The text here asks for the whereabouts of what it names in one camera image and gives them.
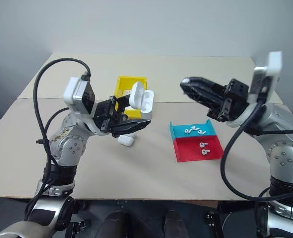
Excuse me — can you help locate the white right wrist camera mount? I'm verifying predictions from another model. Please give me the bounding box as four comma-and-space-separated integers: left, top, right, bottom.
246, 51, 283, 104

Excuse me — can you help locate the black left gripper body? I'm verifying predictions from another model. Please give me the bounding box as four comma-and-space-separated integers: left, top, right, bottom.
92, 95, 130, 132

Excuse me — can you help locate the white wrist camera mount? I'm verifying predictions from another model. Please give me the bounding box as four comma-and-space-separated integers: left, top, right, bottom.
246, 51, 283, 104
63, 77, 96, 116

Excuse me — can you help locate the blue plastic tray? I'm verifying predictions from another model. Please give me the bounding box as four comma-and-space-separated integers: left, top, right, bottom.
169, 119, 217, 139

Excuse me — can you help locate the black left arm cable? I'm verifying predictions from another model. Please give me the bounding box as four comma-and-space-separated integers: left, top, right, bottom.
24, 58, 92, 222

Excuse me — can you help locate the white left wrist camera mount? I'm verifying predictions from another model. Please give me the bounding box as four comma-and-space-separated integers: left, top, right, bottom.
63, 77, 96, 116

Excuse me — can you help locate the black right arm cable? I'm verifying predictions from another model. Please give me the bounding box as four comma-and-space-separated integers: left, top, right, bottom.
220, 98, 293, 202

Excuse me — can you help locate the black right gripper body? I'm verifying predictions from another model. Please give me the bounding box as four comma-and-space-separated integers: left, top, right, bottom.
207, 78, 250, 122

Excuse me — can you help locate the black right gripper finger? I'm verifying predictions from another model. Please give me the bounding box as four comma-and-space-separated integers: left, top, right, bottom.
183, 88, 224, 110
180, 77, 227, 97

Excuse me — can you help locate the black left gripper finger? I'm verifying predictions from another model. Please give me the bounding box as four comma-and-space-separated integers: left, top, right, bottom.
115, 94, 138, 111
110, 119, 151, 138

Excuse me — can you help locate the white earbud case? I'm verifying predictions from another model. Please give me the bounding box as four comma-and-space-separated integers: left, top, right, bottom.
117, 134, 136, 147
128, 81, 155, 120

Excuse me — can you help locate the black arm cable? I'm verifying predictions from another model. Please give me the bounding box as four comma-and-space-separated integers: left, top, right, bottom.
220, 98, 293, 202
24, 58, 92, 222

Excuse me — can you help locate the red plastic tray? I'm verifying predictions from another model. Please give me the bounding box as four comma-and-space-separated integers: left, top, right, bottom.
173, 135, 224, 163

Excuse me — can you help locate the yellow plastic bin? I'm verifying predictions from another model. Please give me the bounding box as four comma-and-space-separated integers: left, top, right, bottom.
114, 76, 149, 119

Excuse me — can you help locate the closed white earbud case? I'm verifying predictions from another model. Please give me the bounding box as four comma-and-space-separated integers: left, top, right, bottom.
117, 134, 136, 147

